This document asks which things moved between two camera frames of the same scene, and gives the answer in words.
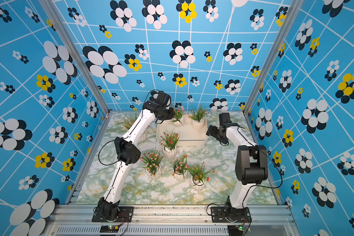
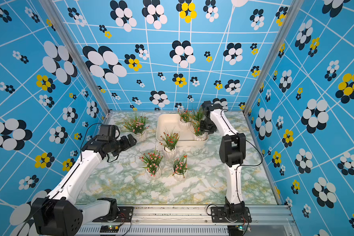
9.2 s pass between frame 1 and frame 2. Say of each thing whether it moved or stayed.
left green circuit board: stayed
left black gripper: moved
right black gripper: moved
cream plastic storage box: stayed
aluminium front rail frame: stayed
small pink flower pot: moved
